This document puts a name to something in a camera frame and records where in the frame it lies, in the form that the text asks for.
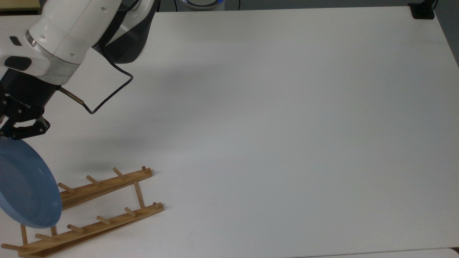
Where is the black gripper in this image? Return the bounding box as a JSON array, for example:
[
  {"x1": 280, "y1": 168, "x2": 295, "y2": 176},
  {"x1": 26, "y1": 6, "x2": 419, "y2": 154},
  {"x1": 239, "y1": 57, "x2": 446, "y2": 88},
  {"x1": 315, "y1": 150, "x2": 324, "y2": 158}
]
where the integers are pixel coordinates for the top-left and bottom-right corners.
[{"x1": 0, "y1": 69, "x2": 60, "y2": 140}]

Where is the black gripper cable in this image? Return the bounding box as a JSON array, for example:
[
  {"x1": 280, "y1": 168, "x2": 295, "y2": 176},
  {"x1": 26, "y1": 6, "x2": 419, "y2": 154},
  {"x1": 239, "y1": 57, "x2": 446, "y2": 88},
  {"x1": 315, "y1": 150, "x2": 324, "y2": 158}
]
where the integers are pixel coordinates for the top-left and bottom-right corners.
[{"x1": 58, "y1": 45, "x2": 134, "y2": 115}]

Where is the wooden plate rack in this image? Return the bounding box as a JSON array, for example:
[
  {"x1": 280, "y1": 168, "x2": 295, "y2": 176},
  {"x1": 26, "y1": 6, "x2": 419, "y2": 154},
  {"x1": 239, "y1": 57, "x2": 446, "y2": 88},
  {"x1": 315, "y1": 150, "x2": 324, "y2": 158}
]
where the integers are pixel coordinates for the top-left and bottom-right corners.
[{"x1": 0, "y1": 166, "x2": 164, "y2": 258}]

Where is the black clamp camera stand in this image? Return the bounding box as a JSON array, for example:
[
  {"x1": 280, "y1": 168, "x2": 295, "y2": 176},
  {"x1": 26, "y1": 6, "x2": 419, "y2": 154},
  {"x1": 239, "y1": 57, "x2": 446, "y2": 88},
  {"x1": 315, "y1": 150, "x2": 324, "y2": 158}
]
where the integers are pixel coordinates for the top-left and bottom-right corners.
[{"x1": 408, "y1": 0, "x2": 439, "y2": 19}]

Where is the light wooden furniture panel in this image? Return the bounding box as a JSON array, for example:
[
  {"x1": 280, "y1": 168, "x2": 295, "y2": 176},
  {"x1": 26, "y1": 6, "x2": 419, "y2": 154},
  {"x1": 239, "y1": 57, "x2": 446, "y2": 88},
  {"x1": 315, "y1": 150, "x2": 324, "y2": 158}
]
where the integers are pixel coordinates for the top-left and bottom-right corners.
[{"x1": 0, "y1": 0, "x2": 41, "y2": 15}]

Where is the blue plate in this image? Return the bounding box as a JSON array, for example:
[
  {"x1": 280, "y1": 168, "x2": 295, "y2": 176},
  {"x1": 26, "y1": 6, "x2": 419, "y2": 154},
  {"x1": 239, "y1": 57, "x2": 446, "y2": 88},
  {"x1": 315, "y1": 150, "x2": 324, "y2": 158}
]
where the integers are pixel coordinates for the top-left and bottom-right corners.
[{"x1": 0, "y1": 137, "x2": 62, "y2": 229}]

